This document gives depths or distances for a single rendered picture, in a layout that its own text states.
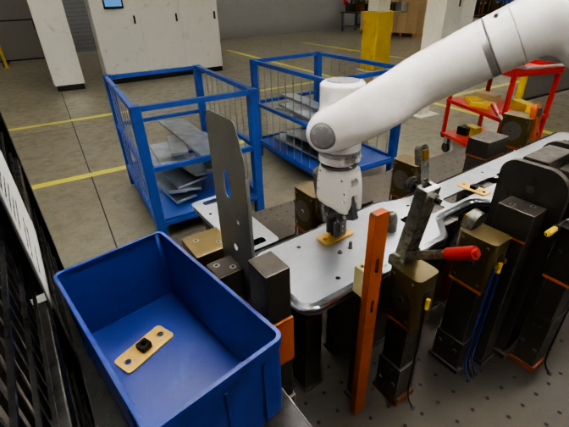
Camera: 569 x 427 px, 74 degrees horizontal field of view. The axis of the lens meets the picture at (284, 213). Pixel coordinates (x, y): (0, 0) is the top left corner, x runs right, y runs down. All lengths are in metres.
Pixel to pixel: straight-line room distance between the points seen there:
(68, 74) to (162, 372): 7.91
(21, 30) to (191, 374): 11.92
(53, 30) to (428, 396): 7.98
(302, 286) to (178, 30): 8.12
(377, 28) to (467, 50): 7.66
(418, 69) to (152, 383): 0.61
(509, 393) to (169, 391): 0.76
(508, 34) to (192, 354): 0.64
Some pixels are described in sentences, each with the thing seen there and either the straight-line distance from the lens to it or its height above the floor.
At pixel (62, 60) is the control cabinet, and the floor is 0.52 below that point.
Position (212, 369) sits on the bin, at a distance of 0.59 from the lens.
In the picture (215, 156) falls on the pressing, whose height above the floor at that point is 1.27.
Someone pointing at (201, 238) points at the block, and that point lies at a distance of 0.79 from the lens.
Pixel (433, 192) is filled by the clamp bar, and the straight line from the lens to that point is 0.65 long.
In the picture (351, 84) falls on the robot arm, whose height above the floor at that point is 1.35.
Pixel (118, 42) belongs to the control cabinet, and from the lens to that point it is 8.42.
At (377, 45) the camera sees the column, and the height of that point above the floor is 0.51.
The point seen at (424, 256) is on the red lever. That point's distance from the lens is 0.70.
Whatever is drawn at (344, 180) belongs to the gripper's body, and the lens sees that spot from 0.76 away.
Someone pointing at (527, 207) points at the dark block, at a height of 1.12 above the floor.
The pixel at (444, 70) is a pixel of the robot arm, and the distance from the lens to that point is 0.67.
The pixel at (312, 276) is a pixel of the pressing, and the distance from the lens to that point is 0.77.
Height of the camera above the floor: 1.49
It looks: 30 degrees down
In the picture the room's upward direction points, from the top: 2 degrees counter-clockwise
